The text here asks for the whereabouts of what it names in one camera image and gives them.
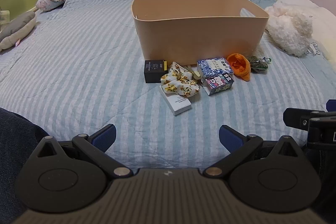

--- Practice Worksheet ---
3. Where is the pink cartoon print box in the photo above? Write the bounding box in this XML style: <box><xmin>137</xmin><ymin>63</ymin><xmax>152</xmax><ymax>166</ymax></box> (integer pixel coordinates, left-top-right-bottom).
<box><xmin>203</xmin><ymin>73</ymin><xmax>235</xmax><ymax>96</ymax></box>

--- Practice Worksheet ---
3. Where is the grey plush toy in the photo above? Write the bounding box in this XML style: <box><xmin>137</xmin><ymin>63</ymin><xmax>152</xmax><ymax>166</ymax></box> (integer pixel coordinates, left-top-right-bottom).
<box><xmin>0</xmin><ymin>11</ymin><xmax>37</xmax><ymax>51</ymax></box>

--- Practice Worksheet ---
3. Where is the white small box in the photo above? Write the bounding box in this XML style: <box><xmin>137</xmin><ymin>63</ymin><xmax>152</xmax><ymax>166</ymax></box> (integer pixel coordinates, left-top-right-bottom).
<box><xmin>159</xmin><ymin>85</ymin><xmax>192</xmax><ymax>116</ymax></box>

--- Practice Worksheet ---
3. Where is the beige plastic storage bin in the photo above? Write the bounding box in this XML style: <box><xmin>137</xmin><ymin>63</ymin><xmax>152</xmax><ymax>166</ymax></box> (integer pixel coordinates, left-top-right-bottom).
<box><xmin>131</xmin><ymin>0</ymin><xmax>270</xmax><ymax>67</ymax></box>

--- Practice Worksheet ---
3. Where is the green snack packet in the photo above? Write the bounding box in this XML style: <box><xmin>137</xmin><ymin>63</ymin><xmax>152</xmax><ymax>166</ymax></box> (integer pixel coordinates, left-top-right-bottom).
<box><xmin>247</xmin><ymin>55</ymin><xmax>272</xmax><ymax>74</ymax></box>

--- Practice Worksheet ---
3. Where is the blue striped bed quilt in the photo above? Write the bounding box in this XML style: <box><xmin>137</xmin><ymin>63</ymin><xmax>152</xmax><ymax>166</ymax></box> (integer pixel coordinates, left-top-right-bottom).
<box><xmin>0</xmin><ymin>0</ymin><xmax>336</xmax><ymax>170</ymax></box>

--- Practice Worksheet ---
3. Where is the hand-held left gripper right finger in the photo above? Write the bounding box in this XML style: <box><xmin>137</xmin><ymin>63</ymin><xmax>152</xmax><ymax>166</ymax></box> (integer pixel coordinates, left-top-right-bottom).
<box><xmin>203</xmin><ymin>124</ymin><xmax>305</xmax><ymax>178</ymax></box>

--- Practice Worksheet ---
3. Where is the orange cloth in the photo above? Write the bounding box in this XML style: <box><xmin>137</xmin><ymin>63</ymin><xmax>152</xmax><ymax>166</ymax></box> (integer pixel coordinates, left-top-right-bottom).
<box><xmin>226</xmin><ymin>53</ymin><xmax>251</xmax><ymax>82</ymax></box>

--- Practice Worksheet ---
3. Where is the person's leg in jeans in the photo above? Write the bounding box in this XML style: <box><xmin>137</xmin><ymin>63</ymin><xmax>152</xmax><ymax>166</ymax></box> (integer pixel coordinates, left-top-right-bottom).
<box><xmin>0</xmin><ymin>108</ymin><xmax>51</xmax><ymax>224</ymax></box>

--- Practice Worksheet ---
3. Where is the blue white tissue packet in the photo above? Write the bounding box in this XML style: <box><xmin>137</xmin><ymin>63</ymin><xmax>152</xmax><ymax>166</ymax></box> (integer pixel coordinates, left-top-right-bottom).
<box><xmin>197</xmin><ymin>57</ymin><xmax>234</xmax><ymax>80</ymax></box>

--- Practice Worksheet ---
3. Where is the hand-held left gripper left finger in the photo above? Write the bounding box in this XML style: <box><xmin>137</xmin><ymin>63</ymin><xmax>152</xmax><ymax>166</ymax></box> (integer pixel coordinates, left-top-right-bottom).
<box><xmin>37</xmin><ymin>124</ymin><xmax>134</xmax><ymax>179</ymax></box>

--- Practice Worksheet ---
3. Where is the bunch of keys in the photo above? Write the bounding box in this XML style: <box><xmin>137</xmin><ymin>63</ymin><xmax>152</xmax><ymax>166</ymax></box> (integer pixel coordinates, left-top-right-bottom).
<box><xmin>184</xmin><ymin>64</ymin><xmax>202</xmax><ymax>82</ymax></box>

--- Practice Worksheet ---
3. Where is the pink floral pillow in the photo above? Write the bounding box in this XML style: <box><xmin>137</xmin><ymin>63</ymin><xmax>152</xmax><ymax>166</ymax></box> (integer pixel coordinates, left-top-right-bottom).
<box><xmin>35</xmin><ymin>0</ymin><xmax>65</xmax><ymax>12</ymax></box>

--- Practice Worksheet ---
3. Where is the black small box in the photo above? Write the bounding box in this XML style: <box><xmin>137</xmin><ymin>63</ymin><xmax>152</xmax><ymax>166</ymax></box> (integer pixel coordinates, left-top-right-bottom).
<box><xmin>144</xmin><ymin>59</ymin><xmax>169</xmax><ymax>83</ymax></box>

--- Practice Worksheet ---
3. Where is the white fluffy plush toy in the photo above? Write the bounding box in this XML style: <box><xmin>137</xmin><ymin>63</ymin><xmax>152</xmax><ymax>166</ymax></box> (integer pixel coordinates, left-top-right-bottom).
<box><xmin>264</xmin><ymin>1</ymin><xmax>314</xmax><ymax>57</ymax></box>

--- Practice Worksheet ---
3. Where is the floral fabric scrunchie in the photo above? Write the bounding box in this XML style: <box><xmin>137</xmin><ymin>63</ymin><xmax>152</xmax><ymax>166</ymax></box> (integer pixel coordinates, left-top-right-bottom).
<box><xmin>160</xmin><ymin>62</ymin><xmax>201</xmax><ymax>98</ymax></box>

